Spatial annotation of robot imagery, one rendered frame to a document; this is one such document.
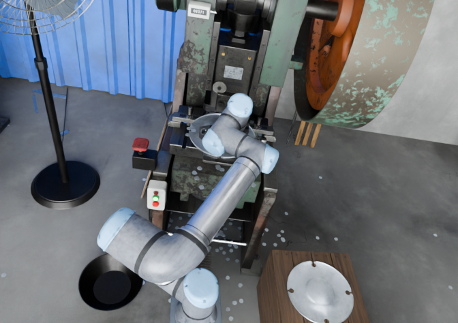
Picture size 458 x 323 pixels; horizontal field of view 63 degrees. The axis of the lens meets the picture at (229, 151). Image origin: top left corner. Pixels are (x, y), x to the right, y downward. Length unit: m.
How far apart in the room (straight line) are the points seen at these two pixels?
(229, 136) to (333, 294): 0.96
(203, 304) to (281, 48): 0.90
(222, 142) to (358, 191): 1.82
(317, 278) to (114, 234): 1.08
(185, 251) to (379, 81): 0.72
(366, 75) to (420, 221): 1.80
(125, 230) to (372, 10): 0.84
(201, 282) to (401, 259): 1.54
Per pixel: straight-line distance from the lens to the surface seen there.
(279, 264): 1.77
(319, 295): 1.75
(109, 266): 2.09
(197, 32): 1.38
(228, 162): 1.50
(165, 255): 0.89
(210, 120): 1.68
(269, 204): 1.66
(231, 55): 1.45
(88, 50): 3.03
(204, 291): 1.28
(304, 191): 2.60
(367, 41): 1.12
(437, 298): 2.51
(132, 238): 0.91
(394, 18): 1.13
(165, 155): 1.69
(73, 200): 2.35
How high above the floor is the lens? 1.81
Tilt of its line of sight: 42 degrees down
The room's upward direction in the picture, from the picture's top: 11 degrees clockwise
